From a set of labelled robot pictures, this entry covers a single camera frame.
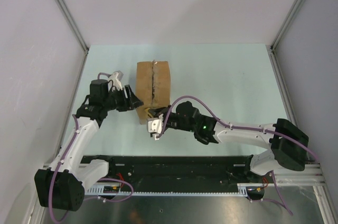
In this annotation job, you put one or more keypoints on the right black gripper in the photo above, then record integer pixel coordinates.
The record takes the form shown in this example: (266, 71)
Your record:
(163, 111)

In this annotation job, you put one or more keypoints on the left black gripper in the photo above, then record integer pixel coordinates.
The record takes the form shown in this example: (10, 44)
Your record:
(132, 101)

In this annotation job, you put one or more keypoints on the brown cardboard express box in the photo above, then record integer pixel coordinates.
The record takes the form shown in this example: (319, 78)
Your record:
(153, 86)

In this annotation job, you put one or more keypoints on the yellow utility knife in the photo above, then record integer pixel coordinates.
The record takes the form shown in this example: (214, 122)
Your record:
(149, 112)

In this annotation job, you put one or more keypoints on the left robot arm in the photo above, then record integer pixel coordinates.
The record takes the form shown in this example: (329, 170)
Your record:
(64, 183)

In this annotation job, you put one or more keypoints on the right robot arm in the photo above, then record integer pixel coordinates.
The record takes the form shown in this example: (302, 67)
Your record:
(284, 144)

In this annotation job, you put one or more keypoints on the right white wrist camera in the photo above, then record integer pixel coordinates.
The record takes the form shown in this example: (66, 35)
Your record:
(155, 127)

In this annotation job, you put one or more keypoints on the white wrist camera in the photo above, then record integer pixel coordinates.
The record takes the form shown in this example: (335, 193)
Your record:
(115, 80)
(155, 127)

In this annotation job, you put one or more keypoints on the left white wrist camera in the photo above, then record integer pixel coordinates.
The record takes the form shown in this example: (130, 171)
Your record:
(115, 80)

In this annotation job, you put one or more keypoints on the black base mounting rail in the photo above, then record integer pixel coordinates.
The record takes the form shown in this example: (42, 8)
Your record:
(230, 168)

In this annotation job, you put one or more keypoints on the left aluminium frame post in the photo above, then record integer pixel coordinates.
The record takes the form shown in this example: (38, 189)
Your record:
(72, 24)

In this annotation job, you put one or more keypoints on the aluminium frame post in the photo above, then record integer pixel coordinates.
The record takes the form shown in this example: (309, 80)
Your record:
(72, 24)
(291, 15)

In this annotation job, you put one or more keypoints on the right aluminium frame post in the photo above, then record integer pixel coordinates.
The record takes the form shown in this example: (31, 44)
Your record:
(291, 15)

